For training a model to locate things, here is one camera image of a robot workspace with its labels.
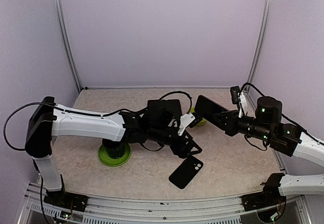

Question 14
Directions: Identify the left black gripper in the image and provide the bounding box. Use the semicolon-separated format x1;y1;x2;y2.
149;125;203;159

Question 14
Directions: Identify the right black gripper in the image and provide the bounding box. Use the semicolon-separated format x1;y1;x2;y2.
214;109;273;142

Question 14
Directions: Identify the black phone front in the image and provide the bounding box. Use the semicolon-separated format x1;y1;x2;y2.
194;95;229;123

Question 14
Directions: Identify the black phone case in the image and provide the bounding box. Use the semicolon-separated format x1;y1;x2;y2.
169;156;204;190
167;99;182;119

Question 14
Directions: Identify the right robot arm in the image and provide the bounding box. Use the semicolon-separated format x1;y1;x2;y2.
211;96;323;206

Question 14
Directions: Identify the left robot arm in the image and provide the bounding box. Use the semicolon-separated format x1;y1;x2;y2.
25;96;202;206

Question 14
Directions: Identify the green bowl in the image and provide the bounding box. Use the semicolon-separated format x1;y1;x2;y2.
190;107;207;128

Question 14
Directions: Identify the dark green mug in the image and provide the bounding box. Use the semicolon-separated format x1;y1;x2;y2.
102;139;125;159

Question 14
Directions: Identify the green plate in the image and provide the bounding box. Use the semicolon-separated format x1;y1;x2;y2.
98;144;131;167

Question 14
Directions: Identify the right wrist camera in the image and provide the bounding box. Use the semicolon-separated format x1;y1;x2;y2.
230;86;248;118

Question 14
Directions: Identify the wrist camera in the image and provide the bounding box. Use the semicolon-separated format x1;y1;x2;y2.
230;86;248;118
178;112;203;136

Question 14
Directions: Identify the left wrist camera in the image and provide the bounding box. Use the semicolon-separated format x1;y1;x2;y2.
178;112;203;136

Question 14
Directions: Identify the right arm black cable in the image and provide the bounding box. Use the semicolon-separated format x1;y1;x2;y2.
240;82;266;100

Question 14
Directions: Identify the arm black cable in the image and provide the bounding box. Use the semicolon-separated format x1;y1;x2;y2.
4;101;59;152
240;82;266;100

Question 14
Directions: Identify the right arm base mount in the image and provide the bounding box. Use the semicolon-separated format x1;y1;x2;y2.
241;173;287;211

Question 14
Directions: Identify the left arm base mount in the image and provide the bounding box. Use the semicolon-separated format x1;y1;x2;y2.
44;175;89;212

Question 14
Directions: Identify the right aluminium frame post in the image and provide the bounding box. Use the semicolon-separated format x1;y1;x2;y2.
247;0;272;83

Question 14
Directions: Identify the aluminium frame post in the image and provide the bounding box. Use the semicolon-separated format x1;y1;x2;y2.
247;0;272;83
54;0;83;93

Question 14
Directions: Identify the aluminium front rail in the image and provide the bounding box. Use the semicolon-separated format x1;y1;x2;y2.
15;182;312;223

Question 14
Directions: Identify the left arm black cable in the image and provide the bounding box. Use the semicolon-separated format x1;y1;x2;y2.
4;101;59;152

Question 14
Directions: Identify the left aluminium frame post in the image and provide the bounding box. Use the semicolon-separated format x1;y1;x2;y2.
54;0;83;93

